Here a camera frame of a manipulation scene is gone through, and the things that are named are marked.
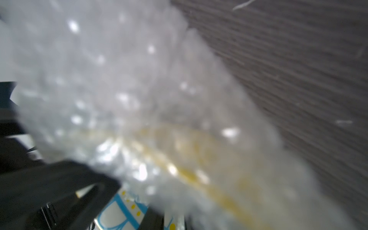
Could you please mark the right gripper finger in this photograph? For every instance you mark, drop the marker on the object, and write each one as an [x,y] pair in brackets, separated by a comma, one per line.
[152,220]

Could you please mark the yellow patterned bowl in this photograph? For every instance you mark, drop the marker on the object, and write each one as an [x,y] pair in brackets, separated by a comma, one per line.
[185,171]

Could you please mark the bubble wrap sheet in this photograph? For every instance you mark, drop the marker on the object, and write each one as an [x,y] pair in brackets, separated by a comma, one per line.
[118,66]

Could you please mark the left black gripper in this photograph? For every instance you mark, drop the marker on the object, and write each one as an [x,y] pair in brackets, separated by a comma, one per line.
[28,190]

